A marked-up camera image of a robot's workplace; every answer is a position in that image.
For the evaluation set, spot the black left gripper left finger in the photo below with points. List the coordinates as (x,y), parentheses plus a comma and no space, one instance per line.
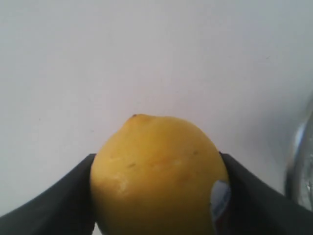
(63,209)

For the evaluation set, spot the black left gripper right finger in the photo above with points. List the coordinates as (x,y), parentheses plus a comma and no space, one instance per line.
(257,209)

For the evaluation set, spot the yellow lemon with sticker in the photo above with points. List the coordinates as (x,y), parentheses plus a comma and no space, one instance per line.
(160,176)

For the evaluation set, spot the metal wire mesh basket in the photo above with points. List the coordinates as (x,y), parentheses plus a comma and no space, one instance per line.
(298,184)

